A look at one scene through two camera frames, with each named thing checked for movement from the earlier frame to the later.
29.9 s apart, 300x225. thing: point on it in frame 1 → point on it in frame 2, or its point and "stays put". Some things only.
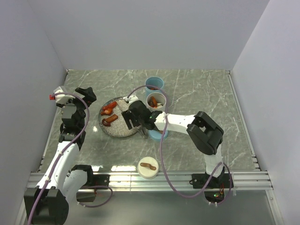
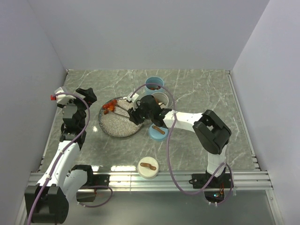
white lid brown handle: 147,168 stays put
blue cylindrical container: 154,81 stays put
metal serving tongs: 143,131 → 120,115
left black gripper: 88,94 stays put
